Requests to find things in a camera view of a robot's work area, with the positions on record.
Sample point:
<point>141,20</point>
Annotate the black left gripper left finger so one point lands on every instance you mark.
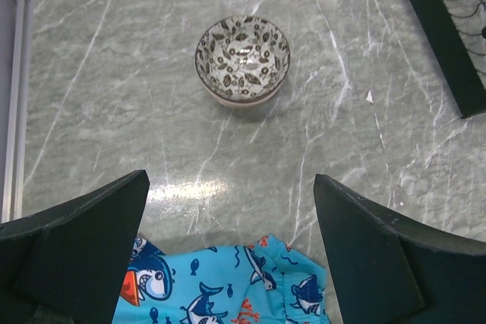
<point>72,257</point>

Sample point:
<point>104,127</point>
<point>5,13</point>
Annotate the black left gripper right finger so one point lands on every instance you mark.
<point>389,268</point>

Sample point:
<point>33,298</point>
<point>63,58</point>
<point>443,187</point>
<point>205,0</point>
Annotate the grey floral patterned bowl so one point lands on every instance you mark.
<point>242,61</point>

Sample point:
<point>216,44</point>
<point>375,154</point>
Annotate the black wire dish rack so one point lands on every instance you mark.
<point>456,33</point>

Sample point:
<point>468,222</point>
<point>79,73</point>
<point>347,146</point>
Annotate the blue shark print shorts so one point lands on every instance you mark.
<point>265,282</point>

